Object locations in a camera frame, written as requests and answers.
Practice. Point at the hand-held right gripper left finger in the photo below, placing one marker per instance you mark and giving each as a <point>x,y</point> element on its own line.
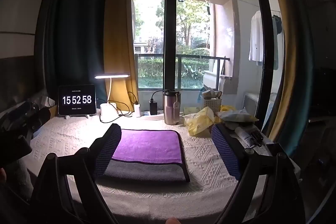
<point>109,150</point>

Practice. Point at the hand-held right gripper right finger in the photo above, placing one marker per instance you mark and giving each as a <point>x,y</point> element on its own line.
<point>225,153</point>

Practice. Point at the purple and grey towel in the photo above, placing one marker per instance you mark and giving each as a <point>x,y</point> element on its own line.
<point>149,153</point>

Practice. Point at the white tube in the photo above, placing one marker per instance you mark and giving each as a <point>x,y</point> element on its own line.
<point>242,134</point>

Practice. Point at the white plastic bag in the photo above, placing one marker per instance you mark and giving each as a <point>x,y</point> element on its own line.
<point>237,117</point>

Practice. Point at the yellow plastic bag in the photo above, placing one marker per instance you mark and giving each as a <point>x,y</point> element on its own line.
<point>198,121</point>

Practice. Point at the white desk lamp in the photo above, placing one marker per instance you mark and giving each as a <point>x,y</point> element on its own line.
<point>109,106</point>

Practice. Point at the white textured tablecloth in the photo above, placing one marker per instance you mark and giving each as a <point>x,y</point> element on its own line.
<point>157,161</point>

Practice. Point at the white charger plug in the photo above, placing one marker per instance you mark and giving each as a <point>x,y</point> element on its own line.
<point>137,109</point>

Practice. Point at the white slotted basket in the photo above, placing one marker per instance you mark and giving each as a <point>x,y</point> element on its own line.
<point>212,104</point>

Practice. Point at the tablet clock display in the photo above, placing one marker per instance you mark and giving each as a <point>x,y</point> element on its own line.
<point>76,99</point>

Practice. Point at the black power adapter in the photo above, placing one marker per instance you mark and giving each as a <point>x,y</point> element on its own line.
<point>153,107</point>

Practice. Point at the stainless steel tumbler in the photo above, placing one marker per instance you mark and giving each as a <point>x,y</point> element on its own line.
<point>172,108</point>

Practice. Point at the balcony railing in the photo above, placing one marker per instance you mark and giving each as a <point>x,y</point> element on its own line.
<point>181,57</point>

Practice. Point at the yellow curtain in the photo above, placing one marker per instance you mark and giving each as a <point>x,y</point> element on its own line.
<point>119,43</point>

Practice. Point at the white hanging shirt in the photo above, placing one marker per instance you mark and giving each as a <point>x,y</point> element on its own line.
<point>256,37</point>

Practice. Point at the dark green curtain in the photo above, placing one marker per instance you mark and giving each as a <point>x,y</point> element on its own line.
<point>71,24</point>

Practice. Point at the black window frame post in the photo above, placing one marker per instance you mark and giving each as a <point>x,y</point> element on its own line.
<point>170,22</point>

